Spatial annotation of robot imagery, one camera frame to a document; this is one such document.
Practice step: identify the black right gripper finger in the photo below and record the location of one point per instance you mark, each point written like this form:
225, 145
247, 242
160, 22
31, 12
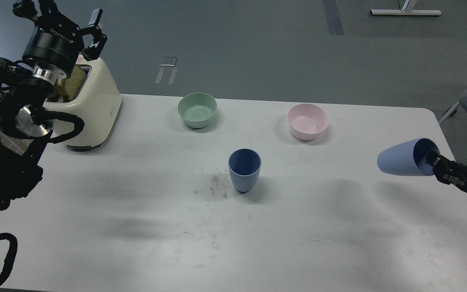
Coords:
432, 158

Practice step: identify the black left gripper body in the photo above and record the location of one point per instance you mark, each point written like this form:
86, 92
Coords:
55, 42

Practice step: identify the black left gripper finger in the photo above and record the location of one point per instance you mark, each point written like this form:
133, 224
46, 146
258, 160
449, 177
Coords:
93, 51
25, 9

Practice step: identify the blue cup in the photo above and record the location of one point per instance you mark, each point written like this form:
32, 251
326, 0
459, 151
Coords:
244, 166
408, 158

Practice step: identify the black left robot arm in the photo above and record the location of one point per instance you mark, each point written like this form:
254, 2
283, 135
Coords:
26, 126

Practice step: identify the toast slice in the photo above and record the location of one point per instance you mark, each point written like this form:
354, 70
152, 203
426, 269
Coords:
66, 90

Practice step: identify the cream toaster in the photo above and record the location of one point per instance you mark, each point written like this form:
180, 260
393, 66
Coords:
97, 104

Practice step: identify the green bowl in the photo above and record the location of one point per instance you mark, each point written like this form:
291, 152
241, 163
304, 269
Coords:
197, 110

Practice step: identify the pink bowl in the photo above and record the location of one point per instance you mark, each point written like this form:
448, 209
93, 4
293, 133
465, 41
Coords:
307, 121

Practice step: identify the white table leg base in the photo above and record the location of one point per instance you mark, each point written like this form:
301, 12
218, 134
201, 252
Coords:
407, 9

